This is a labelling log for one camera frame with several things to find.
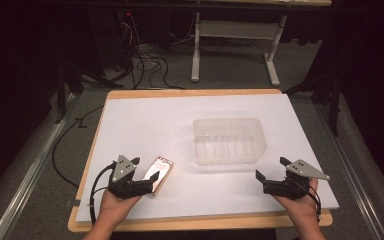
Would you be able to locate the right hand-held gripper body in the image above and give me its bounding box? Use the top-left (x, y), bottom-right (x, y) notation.
top-left (262, 158), bottom-right (331, 201)

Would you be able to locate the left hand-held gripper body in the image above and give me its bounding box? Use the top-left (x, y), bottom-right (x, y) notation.
top-left (107, 154), bottom-right (155, 200)

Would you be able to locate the pink and white packet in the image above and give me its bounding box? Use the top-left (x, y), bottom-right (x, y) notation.
top-left (141, 155), bottom-right (175, 197)

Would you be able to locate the person's left hand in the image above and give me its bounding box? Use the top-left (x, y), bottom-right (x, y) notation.
top-left (98, 189), bottom-right (145, 222)

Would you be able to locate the person's right hand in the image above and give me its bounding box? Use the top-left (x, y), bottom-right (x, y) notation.
top-left (272, 177), bottom-right (322, 224)

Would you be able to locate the clear plastic container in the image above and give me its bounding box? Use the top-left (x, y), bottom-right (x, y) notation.
top-left (192, 116), bottom-right (269, 167)

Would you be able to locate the white board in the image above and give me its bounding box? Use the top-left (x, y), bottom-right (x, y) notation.
top-left (75, 92), bottom-right (341, 223)

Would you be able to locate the dark metal stand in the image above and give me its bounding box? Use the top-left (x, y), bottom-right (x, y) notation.
top-left (283, 64), bottom-right (344, 138)
top-left (53, 61), bottom-right (116, 125)

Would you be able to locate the wooden table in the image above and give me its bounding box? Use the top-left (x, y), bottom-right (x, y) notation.
top-left (66, 87), bottom-right (334, 234)

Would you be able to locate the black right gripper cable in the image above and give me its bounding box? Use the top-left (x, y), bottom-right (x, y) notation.
top-left (296, 179), bottom-right (323, 224)

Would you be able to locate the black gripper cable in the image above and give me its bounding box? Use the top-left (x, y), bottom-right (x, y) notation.
top-left (296, 179), bottom-right (323, 224)
top-left (88, 161), bottom-right (118, 226)

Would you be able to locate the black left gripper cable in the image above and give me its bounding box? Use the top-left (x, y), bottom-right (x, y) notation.
top-left (88, 161), bottom-right (118, 226)

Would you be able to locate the metal floor rail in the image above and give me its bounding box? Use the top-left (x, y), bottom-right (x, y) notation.
top-left (0, 94), bottom-right (83, 240)
top-left (314, 101), bottom-right (384, 240)

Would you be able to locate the long black floor cable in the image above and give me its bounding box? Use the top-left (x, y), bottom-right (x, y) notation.
top-left (51, 104), bottom-right (105, 190)

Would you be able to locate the tangle of floor cables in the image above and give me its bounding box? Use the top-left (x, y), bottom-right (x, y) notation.
top-left (111, 11), bottom-right (187, 91)

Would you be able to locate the white desk frame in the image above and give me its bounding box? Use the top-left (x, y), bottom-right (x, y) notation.
top-left (190, 0), bottom-right (333, 88)

